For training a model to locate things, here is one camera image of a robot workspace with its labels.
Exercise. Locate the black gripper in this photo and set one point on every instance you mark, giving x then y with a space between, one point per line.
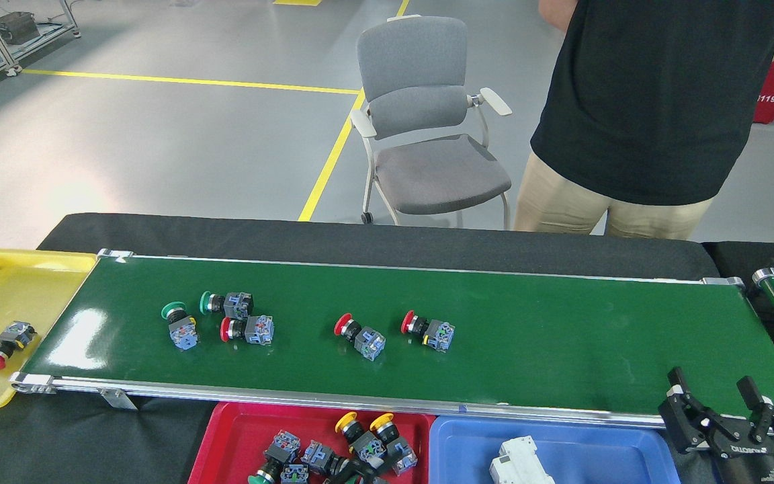
753 467

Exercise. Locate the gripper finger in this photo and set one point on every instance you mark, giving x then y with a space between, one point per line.
338 477
380 469

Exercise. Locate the white circuit breaker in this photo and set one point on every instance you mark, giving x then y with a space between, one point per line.
518 464

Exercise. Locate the red plastic tray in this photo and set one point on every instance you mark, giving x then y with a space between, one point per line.
232 437

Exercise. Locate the blue plastic tray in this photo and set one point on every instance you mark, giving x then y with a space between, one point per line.
595 457

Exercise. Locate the yellow plastic tray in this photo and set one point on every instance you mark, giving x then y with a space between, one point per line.
24 289

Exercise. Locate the person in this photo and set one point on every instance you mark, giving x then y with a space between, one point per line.
649 101

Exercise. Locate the grey office chair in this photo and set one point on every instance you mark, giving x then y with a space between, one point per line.
414 57

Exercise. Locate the dark grey metal box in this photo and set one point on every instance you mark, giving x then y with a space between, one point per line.
17 27

